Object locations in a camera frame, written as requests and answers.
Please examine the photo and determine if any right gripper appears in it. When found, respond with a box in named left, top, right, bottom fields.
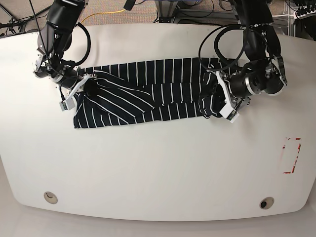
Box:
left=33, top=53, right=81, bottom=89

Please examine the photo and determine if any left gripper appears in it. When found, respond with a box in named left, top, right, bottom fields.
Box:
left=228, top=56, right=287, bottom=98

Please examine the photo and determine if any navy white striped T-shirt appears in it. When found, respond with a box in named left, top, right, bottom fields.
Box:
left=74, top=58, right=225, bottom=129

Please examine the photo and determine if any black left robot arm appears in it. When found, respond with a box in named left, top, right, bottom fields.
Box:
left=230, top=0, right=287, bottom=98

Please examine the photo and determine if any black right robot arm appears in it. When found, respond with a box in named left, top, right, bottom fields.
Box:
left=34, top=0, right=91, bottom=89

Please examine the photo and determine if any black tripod on floor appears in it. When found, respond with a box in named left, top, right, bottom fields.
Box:
left=0, top=0, right=53, bottom=35

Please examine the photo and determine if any white power strip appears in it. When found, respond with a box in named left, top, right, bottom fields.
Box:
left=293, top=5, right=316, bottom=19

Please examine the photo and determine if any red tape rectangle marking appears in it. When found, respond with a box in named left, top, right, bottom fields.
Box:
left=280, top=137, right=302, bottom=174

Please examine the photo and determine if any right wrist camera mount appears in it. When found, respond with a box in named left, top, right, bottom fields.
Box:
left=56, top=74, right=97, bottom=111

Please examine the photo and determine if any yellow cable on floor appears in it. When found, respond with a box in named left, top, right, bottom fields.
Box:
left=79, top=8, right=126, bottom=27

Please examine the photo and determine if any aluminium frame stand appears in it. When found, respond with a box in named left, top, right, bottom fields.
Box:
left=154, top=0, right=237, bottom=26

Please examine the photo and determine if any right table cable grommet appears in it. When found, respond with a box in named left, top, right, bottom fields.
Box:
left=259, top=197, right=275, bottom=210

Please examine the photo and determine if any table cable grommet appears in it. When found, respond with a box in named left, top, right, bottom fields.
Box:
left=43, top=192, right=58, bottom=204
left=259, top=197, right=275, bottom=210

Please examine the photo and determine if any left table cable grommet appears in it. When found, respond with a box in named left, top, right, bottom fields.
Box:
left=43, top=192, right=58, bottom=204

